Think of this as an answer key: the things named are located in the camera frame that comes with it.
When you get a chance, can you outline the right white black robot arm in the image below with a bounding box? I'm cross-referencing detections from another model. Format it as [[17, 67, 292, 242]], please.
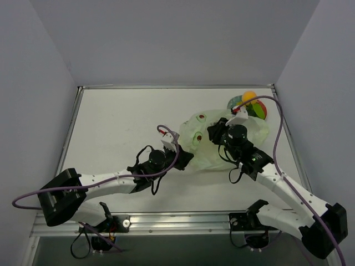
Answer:
[[207, 117, 348, 259]]

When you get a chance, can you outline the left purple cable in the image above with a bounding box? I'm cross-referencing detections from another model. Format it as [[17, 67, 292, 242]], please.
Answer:
[[11, 124, 181, 253]]

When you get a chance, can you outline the green fake fruit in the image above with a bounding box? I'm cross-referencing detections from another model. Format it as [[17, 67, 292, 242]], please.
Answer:
[[248, 101, 267, 120]]

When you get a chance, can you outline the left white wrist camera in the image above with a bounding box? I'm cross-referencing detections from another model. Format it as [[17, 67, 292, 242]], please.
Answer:
[[161, 131, 180, 152]]

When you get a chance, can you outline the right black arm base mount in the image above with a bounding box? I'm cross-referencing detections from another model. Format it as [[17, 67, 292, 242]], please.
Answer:
[[229, 212, 267, 232]]

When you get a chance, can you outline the orange fake fruit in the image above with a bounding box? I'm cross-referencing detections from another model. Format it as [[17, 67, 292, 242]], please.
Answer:
[[241, 91, 257, 103]]

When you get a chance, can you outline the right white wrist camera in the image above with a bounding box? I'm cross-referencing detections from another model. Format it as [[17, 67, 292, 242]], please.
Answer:
[[226, 107, 249, 126]]

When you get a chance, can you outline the red teal floral plate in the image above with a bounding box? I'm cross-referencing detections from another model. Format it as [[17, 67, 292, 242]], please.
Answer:
[[227, 95, 267, 120]]

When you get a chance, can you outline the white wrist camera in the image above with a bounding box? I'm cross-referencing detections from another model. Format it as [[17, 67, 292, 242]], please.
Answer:
[[226, 107, 249, 126], [161, 131, 180, 152]]

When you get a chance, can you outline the aluminium front rail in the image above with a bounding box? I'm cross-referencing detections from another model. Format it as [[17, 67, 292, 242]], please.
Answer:
[[30, 209, 306, 238]]

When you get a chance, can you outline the light green plastic bag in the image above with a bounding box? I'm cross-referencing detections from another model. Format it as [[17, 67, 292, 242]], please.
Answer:
[[178, 109, 270, 171]]

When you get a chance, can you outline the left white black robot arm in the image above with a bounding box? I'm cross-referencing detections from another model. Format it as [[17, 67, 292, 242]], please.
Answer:
[[38, 148, 194, 227]]

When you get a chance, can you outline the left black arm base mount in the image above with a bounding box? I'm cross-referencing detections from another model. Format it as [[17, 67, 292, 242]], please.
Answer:
[[83, 202, 131, 233]]

